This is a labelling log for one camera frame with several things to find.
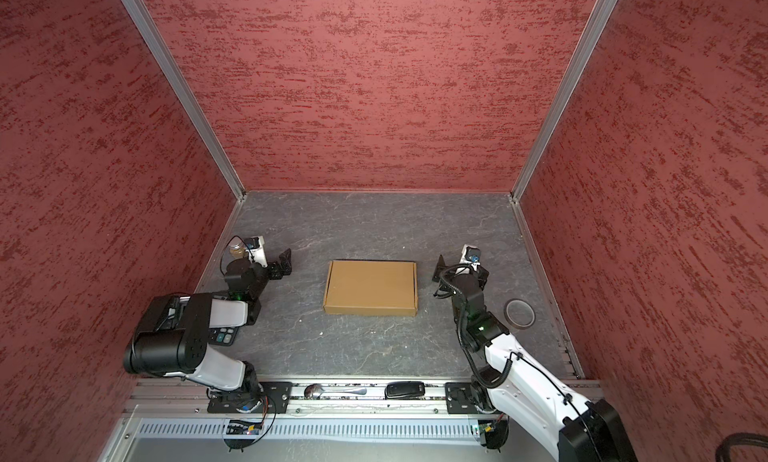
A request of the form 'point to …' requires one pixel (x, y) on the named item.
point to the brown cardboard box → (367, 287)
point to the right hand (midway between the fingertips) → (451, 264)
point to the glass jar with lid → (238, 251)
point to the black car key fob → (402, 390)
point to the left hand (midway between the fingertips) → (278, 254)
